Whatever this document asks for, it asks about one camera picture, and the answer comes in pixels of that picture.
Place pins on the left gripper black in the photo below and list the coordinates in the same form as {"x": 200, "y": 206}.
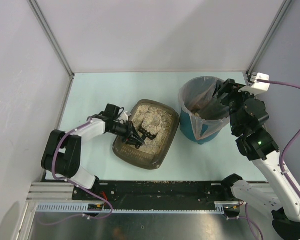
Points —
{"x": 131, "y": 133}

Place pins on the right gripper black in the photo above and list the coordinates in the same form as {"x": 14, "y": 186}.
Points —
{"x": 226, "y": 92}

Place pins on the black litter scoop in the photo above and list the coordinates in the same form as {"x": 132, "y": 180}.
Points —
{"x": 146, "y": 134}

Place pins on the clear plastic bin liner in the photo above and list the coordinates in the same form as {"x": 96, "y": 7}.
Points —
{"x": 202, "y": 100}

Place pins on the blue trash bin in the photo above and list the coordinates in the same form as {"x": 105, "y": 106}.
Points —
{"x": 190, "y": 125}

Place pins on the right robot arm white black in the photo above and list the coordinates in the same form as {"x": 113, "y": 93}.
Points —
{"x": 247, "y": 118}

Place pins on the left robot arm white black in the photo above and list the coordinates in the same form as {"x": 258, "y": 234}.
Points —
{"x": 62, "y": 154}

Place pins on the brown litter box tray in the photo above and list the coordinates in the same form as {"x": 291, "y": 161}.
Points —
{"x": 157, "y": 118}

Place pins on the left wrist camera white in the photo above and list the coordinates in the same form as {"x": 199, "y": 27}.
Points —
{"x": 126, "y": 115}

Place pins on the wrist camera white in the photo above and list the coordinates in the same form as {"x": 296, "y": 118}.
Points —
{"x": 257, "y": 83}
{"x": 126, "y": 115}

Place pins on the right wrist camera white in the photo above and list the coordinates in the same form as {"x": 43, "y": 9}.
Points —
{"x": 257, "y": 83}

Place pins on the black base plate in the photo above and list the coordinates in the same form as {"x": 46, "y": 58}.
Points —
{"x": 161, "y": 194}

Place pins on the grey slotted cable duct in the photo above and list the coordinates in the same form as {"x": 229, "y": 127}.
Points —
{"x": 92, "y": 208}

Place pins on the right aluminium frame post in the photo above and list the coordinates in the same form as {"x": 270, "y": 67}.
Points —
{"x": 270, "y": 34}

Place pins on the aluminium frame post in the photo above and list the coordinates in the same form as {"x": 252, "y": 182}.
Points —
{"x": 270, "y": 34}
{"x": 38, "y": 13}

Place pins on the left aluminium frame post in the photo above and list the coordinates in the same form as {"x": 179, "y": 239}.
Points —
{"x": 38, "y": 13}

